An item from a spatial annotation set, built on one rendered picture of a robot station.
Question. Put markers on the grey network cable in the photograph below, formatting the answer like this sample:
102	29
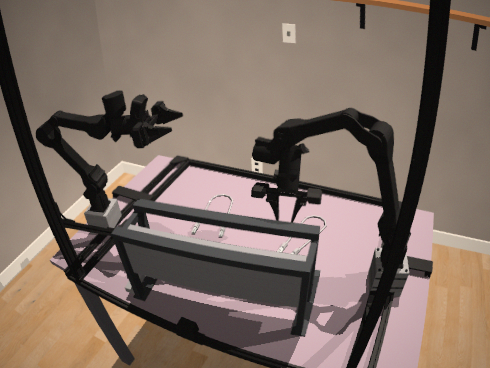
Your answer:
297	250
222	230

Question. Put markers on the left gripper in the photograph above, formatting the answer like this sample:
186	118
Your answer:
147	133

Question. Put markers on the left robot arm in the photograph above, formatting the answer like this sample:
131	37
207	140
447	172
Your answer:
94	177

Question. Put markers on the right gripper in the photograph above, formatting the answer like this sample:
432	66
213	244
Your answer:
288	182

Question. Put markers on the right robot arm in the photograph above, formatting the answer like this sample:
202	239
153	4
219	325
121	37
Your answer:
379	141

